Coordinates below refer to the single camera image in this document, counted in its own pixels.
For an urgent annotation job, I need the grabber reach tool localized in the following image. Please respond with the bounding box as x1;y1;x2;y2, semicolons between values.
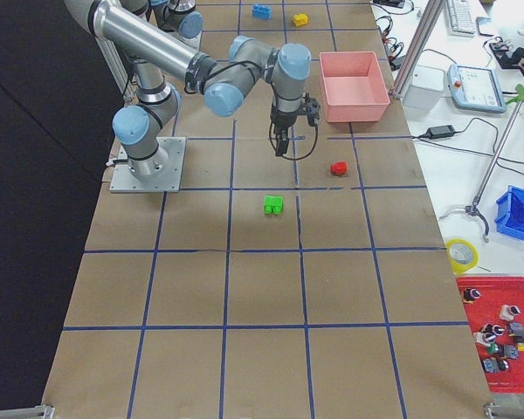
438;84;524;244

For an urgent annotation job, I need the green toy block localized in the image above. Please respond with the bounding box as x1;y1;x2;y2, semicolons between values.
263;195;284;215

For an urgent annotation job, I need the black power adapter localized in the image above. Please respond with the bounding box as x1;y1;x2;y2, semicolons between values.
424;125;457;140

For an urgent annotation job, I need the yellow toy block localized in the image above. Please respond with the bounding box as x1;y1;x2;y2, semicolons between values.
292;13;309;27

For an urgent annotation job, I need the red toy block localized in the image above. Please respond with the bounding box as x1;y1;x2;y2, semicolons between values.
329;161;348;177

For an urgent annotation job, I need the teach pendant tablet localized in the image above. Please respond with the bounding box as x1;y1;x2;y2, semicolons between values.
447;64;507;113

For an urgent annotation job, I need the blue storage bin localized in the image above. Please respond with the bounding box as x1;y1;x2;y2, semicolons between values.
494;186;524;241

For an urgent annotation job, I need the yellow tape roll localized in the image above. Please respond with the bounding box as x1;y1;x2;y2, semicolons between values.
446;238;479;274

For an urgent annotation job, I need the aluminium frame post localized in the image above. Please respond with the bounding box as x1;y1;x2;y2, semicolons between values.
390;0;444;100

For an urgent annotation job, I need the red parts tray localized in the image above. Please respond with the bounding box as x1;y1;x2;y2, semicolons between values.
457;276;524;393

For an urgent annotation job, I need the white cube device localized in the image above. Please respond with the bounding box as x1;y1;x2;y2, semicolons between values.
403;65;445;111

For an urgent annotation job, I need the white keyboard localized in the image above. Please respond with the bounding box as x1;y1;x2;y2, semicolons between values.
445;0;476;38

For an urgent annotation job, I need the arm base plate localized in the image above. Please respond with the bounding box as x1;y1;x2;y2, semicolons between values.
109;136;187;193

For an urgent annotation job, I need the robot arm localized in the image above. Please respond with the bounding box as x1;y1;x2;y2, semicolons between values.
65;1;320;182
121;0;203;50

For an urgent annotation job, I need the pink plastic box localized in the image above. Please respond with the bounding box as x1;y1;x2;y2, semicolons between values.
320;52;390;123

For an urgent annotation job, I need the blue toy block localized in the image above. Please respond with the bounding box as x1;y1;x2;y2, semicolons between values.
252;3;272;20

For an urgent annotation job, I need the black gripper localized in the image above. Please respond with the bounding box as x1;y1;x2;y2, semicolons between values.
269;93;321;156

